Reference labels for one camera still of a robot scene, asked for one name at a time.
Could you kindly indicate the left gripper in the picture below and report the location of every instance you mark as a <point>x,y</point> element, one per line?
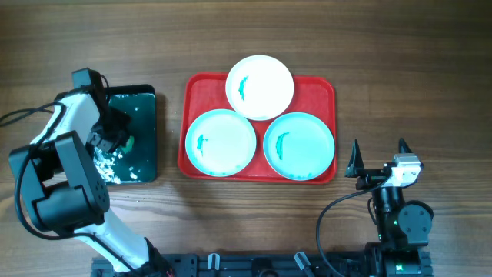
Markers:
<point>124,125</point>

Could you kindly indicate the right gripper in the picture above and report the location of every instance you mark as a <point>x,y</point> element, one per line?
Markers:
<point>370,178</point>

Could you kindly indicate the green yellow sponge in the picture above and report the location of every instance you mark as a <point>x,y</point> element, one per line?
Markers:
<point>128,145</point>

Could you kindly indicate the light blue plate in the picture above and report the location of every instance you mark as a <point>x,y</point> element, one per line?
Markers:
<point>299,146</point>
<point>220,143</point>

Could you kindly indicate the white plate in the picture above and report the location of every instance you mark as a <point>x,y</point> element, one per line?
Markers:
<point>259,87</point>

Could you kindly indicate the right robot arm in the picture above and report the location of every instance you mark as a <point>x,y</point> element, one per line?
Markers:
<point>403,226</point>

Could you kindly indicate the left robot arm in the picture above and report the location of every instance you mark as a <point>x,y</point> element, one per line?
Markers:
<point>59,193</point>

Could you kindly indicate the black water tray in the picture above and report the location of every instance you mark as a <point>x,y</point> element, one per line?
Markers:
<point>138,164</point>

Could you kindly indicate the red plastic tray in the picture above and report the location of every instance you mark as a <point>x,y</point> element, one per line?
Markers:
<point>205,91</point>

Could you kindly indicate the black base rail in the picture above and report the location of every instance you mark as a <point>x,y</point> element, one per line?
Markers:
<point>361,263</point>

